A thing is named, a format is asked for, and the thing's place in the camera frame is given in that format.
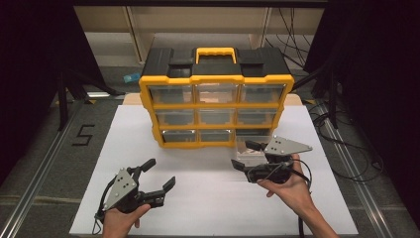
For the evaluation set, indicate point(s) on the yellow black organizer cabinet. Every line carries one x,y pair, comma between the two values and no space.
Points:
216,67

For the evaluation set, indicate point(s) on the white table cover sheet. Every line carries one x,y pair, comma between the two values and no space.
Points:
198,198

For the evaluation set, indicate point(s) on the aluminium floor rail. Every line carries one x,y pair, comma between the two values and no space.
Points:
360,191
33,185

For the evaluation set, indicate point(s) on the rows of clear drawers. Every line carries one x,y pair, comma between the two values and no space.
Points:
175,116

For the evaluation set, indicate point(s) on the small blue item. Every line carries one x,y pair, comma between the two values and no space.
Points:
132,78

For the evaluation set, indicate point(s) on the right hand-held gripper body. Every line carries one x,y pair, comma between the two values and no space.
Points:
284,145

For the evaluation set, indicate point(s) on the black metal stand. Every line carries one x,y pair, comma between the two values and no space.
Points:
62,99
333,99

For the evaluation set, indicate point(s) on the black curtain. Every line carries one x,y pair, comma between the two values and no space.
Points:
29,66
379,66

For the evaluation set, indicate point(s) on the person's left hand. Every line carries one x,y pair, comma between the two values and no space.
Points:
117,224

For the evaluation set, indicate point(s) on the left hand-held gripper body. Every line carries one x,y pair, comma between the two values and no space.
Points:
120,188

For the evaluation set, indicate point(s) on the person's right hand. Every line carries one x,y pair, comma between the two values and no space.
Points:
294,193

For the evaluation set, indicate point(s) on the clear plastic drawer bin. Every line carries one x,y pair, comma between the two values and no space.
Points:
252,157

